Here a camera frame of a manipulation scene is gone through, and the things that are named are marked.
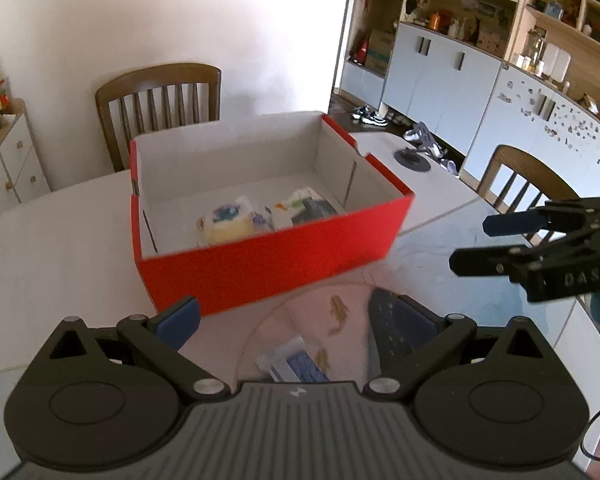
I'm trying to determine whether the blue white snack packet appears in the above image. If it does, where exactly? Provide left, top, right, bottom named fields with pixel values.
left=196, top=195, right=274, bottom=246

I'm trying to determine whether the white grey paper bag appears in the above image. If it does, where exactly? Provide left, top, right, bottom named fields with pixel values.
left=265, top=188, right=340, bottom=231

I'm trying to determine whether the right wooden chair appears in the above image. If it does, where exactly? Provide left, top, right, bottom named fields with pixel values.
left=477, top=144, right=579, bottom=214

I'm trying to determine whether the wooden chair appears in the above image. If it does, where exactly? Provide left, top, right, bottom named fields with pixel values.
left=95, top=62, right=222, bottom=172
left=477, top=144, right=579, bottom=214

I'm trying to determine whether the red cardboard shoe box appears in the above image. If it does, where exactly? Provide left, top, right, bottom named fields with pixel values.
left=130, top=112, right=414, bottom=314

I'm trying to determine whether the white drawer sideboard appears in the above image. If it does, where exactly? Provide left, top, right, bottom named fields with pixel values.
left=0, top=99, right=50, bottom=214

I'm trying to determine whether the far wooden chair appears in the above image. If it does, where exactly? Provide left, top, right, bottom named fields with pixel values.
left=95, top=62, right=222, bottom=172

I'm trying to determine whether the white wall cabinet unit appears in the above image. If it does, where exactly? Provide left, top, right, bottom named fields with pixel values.
left=334, top=0, right=600, bottom=196

